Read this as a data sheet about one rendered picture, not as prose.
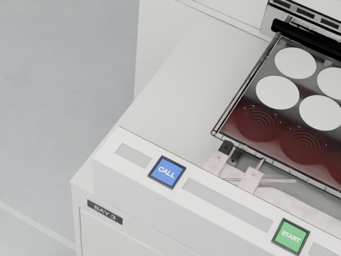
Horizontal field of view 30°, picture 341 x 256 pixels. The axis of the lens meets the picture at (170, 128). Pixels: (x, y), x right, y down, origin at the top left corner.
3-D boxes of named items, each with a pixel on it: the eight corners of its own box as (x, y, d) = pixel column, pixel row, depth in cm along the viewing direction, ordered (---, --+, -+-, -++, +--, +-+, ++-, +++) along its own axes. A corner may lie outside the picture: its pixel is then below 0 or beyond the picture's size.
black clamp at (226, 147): (223, 145, 137) (225, 137, 135) (232, 149, 137) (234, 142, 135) (216, 156, 135) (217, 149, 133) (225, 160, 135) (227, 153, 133)
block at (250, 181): (246, 173, 134) (249, 165, 131) (261, 180, 133) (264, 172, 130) (230, 201, 129) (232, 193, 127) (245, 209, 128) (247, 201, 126)
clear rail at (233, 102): (276, 33, 158) (277, 29, 157) (281, 35, 158) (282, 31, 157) (208, 135, 137) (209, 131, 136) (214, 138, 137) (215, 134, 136)
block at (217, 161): (212, 156, 135) (214, 148, 133) (227, 163, 135) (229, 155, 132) (195, 183, 131) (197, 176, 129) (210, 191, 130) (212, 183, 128)
